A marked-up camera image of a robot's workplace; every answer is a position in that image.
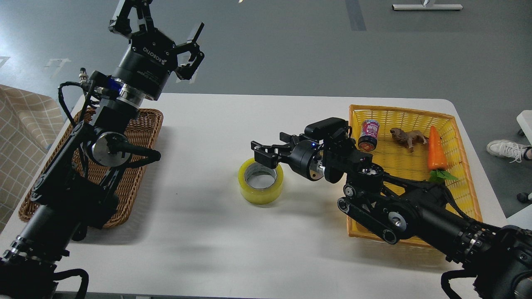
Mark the small printed drink can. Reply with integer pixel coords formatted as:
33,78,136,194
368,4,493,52
358,119,380,152

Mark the orange toy carrot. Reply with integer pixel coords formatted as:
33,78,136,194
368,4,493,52
427,125,458,183

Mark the brown wicker basket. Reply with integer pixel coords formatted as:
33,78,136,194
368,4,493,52
18,108,163,229

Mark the white sneaker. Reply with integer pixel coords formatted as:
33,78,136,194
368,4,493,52
486,140,532,163

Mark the brown toy lion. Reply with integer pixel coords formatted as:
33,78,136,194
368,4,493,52
389,127,428,152

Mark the yellow plastic basket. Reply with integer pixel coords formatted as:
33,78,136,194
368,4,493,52
348,104,483,221

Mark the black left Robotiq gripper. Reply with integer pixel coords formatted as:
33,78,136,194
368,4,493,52
108,0,205,101

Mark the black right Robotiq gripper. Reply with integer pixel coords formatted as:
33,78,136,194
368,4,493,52
251,132,324,181

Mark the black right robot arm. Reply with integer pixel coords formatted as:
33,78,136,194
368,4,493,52
251,117,532,299

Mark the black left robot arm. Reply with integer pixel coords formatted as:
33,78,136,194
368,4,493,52
1,0,204,299

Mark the yellow tape roll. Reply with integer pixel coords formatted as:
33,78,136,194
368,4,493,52
238,158,284,205

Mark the beige checkered cloth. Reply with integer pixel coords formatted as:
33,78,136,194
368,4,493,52
0,85,64,229

